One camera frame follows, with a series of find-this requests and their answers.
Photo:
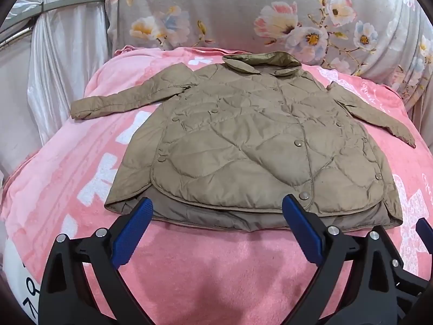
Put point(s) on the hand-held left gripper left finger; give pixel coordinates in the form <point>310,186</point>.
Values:
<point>133,230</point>

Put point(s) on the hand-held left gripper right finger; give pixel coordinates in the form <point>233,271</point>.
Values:
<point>302,230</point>

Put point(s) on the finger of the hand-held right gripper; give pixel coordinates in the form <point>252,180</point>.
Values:
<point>425,231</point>
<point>414,282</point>

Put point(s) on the tan quilted jacket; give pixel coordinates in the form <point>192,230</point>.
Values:
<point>236,142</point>

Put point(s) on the pink butterfly print blanket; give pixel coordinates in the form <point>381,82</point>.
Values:
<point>220,270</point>

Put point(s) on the white printed bag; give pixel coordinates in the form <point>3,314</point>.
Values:
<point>20,277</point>

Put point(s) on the white satin curtain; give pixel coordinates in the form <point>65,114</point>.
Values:
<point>67,57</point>

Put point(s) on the grey floral bed sheet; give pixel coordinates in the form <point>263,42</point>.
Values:
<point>236,13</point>

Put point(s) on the grey curtain tie band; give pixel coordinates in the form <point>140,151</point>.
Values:
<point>74,2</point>

